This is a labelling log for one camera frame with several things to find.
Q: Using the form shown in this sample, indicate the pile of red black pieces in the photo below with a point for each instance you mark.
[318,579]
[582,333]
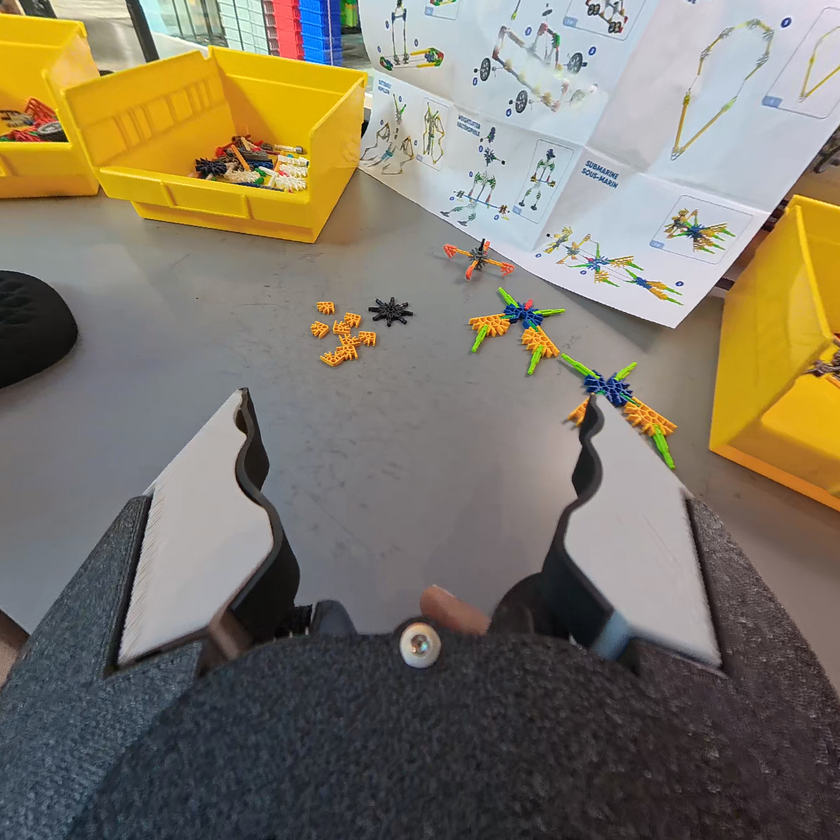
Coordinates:
[33,124]

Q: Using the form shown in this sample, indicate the blue green assembly with red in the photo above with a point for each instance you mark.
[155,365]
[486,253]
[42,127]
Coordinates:
[518,313]

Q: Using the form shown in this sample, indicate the yellow plastic bin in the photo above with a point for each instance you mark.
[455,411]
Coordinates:
[774,328]
[164,111]
[33,170]

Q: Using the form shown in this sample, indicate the blue green yellow assembly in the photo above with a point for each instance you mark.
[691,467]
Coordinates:
[613,387]

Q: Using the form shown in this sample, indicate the white building instruction sheet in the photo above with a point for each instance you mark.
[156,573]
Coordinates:
[590,131]

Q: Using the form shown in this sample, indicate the stack of red bins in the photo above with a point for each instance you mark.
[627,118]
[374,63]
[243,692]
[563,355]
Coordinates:
[285,26]

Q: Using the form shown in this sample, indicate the stack of blue bins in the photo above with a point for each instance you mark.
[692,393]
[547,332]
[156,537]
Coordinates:
[320,29]

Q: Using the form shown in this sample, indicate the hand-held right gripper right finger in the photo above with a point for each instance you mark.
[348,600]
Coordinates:
[643,538]

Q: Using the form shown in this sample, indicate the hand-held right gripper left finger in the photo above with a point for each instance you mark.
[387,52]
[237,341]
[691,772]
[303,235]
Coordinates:
[197,525]

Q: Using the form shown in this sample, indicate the orange grey cross assembly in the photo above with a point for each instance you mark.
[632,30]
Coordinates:
[481,257]

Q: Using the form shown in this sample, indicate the pile of black orange pieces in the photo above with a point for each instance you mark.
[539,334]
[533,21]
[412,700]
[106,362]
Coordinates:
[828,364]

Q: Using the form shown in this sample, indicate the pile of green red pieces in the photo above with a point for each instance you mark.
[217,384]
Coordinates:
[249,164]

